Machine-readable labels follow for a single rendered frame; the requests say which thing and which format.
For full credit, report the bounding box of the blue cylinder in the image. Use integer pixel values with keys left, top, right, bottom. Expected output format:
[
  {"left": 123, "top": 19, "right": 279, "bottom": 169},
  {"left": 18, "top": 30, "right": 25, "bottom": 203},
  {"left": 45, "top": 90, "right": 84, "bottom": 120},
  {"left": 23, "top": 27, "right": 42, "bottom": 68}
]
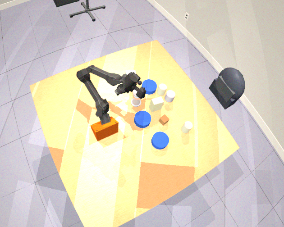
[
  {"left": 142, "top": 79, "right": 157, "bottom": 95},
  {"left": 151, "top": 132, "right": 169, "bottom": 150},
  {"left": 134, "top": 111, "right": 151, "bottom": 128}
]

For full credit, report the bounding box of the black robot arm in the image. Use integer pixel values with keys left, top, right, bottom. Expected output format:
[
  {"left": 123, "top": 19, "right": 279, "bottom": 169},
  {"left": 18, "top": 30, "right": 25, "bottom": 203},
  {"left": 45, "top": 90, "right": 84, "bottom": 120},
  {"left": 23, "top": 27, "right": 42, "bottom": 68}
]
[{"left": 76, "top": 65, "right": 141, "bottom": 125}]

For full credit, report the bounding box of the white cube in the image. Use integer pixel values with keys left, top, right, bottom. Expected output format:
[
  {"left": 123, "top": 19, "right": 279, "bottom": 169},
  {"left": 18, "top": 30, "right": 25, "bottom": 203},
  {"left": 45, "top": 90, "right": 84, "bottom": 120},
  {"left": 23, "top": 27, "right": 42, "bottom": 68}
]
[
  {"left": 149, "top": 96, "right": 164, "bottom": 112},
  {"left": 125, "top": 70, "right": 136, "bottom": 75}
]

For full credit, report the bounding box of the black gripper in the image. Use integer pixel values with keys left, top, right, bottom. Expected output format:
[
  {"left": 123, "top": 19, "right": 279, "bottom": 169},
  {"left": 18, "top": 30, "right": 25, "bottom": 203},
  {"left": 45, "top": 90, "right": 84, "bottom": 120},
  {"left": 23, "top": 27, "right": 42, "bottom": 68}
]
[{"left": 122, "top": 74, "right": 146, "bottom": 98}]

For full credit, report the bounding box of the grey cylinder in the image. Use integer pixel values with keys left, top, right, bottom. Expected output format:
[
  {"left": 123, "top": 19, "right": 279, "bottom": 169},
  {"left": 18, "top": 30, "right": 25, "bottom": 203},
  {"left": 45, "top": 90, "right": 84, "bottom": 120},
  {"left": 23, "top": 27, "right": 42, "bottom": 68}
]
[{"left": 165, "top": 90, "right": 175, "bottom": 102}]

